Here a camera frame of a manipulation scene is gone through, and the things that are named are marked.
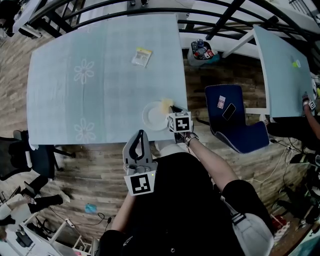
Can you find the black plug cable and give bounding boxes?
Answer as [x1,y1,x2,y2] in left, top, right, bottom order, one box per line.
[96,211,113,227]

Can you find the white metal rack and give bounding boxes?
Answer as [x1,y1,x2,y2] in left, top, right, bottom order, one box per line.
[23,217,101,256]

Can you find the person's right forearm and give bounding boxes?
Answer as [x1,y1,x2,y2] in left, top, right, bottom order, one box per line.
[187,138,240,193]

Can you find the silver wristwatch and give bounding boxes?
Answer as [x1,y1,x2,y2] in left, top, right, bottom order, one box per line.
[184,132,200,147]

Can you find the grey trash bin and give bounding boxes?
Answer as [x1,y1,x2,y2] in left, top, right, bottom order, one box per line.
[187,38,221,67]

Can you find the yellow sponge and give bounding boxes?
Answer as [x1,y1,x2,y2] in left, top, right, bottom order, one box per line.
[158,97,176,117]

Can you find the white round plate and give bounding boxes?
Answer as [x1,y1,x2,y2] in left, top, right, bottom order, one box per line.
[141,100,171,132]

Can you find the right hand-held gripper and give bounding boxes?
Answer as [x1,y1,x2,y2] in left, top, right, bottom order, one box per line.
[166,105,195,134]

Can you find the black phone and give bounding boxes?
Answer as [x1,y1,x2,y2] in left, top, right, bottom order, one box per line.
[222,102,237,121]

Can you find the plain light blue tablecloth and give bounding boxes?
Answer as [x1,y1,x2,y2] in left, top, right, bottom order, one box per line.
[252,24,316,118]

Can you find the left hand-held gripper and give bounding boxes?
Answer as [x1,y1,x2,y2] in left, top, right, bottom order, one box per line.
[122,129,159,196]

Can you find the table with white cloth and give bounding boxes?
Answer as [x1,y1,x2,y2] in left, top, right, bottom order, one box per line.
[12,0,43,33]

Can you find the white shoulder bag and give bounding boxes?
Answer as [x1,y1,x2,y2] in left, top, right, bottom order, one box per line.
[219,194,276,256]

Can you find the person's right hand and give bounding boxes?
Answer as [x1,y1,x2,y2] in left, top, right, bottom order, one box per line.
[174,131,193,144]

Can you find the person's left forearm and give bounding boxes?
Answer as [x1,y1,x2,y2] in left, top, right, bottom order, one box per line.
[110,192,137,232]

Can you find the black metal railing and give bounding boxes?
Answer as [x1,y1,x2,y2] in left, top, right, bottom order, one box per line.
[27,0,320,51]

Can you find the dark blue chair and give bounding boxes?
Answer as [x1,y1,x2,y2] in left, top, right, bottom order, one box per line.
[204,84,271,154]

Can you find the yellow-topped clear packet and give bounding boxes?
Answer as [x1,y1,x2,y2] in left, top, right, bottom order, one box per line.
[130,46,153,68]

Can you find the person's black shirt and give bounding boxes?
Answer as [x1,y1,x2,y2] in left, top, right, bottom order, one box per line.
[98,152,273,256]

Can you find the crumpled blue cloth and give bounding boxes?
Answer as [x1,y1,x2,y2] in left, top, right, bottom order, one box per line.
[84,202,99,215]

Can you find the black mesh office chair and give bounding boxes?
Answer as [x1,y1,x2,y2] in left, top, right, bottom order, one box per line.
[0,129,76,181]

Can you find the light blue flowered tablecloth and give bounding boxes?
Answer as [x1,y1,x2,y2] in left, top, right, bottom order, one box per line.
[26,13,189,151]

